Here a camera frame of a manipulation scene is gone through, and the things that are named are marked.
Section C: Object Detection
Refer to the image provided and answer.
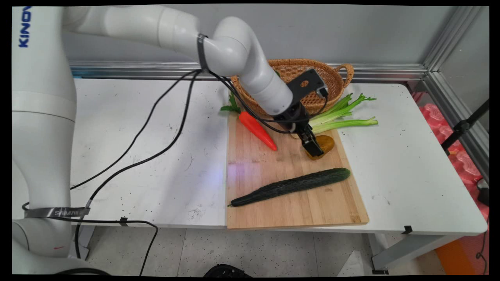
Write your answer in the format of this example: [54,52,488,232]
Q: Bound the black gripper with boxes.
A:
[273,101,324,158]

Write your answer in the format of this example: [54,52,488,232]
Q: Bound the yellow-brown potato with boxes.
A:
[304,135,336,161]

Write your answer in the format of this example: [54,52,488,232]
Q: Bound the green celery bunch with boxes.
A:
[290,93,379,139]

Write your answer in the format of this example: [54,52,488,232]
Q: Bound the dark green cucumber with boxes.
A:
[228,167,351,208]

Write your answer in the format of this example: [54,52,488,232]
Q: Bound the orange carrot with green leaves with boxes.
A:
[220,92,278,152]

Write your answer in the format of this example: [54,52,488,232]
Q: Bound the bamboo cutting board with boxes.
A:
[225,88,370,230]

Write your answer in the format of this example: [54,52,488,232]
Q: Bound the black round floor object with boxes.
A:
[203,264,253,278]

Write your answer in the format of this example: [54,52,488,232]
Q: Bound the white table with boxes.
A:
[12,78,488,275]

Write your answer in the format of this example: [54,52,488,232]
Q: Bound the black tripod stand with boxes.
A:
[441,100,489,156]

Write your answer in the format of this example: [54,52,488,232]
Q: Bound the pink foam mat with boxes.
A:
[412,92,489,274]

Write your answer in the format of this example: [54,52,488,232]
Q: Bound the small black device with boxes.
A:
[477,178,489,207]

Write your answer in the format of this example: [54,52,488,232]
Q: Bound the orange floor board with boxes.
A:
[434,237,480,275]

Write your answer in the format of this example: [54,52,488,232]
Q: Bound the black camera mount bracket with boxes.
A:
[287,68,329,103]

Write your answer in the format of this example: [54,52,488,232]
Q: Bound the woven wicker basket with handles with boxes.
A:
[230,59,355,117]

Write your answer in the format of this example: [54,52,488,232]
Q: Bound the long aluminium frame rail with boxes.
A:
[68,60,429,83]

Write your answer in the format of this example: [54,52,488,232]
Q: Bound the long black arm cable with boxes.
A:
[21,70,204,276]
[70,69,202,191]

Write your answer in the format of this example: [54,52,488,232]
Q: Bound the short aluminium frame rail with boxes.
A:
[414,71,489,184]

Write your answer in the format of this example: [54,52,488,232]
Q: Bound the aluminium frame post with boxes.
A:
[423,6,483,73]

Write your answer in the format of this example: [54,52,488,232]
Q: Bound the thin black floor cable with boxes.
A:
[475,219,489,275]

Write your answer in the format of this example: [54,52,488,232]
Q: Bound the grey velcro strap with print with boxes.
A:
[23,206,91,219]

